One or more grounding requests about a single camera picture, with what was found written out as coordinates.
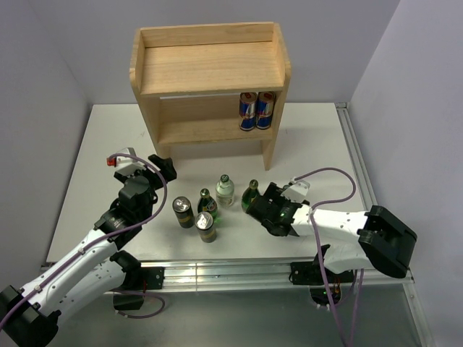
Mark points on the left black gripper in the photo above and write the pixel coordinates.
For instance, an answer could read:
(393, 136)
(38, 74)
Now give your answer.
(158, 178)

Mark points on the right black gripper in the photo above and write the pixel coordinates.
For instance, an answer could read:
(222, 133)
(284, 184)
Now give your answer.
(274, 192)

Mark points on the green bottle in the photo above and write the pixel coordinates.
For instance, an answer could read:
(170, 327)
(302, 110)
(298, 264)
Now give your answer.
(250, 194)
(207, 204)

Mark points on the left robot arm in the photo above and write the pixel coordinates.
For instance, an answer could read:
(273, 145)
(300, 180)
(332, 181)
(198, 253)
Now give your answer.
(31, 315)

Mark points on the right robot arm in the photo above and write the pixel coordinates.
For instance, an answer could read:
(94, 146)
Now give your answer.
(364, 239)

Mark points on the wooden two-tier shelf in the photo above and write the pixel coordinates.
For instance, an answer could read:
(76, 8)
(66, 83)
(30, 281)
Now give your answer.
(187, 81)

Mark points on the black gold can rear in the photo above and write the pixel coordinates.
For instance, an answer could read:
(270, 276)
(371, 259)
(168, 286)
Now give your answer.
(183, 211)

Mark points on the black gold can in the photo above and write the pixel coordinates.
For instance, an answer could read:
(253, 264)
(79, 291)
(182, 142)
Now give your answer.
(204, 224)
(183, 211)

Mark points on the small clear glass bottle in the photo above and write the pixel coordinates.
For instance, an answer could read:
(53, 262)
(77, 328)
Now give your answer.
(225, 191)

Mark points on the black gold can front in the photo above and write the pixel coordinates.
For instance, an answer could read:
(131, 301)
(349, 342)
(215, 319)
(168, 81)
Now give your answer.
(204, 224)

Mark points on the left blue energy drink can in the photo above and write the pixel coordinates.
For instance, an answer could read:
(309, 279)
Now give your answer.
(247, 111)

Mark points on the blue energy drink can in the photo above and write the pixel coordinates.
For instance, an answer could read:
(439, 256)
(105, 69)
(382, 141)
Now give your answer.
(265, 106)
(247, 111)

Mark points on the right blue energy drink can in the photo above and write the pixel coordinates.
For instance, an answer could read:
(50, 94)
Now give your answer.
(265, 106)

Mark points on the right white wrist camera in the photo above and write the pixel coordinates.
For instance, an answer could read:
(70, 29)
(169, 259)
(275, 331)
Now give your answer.
(296, 191)

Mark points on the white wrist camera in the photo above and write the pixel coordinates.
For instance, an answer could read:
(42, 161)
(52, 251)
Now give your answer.
(124, 165)
(296, 191)

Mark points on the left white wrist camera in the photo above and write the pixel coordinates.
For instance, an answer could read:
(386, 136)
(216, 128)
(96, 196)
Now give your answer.
(124, 165)

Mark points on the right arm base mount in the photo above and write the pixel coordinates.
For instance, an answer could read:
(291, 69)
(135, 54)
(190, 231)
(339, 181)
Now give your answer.
(308, 274)

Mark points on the aluminium frame rail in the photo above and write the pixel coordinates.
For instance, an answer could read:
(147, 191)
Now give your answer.
(235, 291)

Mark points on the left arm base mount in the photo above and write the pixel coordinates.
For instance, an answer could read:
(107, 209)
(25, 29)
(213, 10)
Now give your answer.
(131, 295)

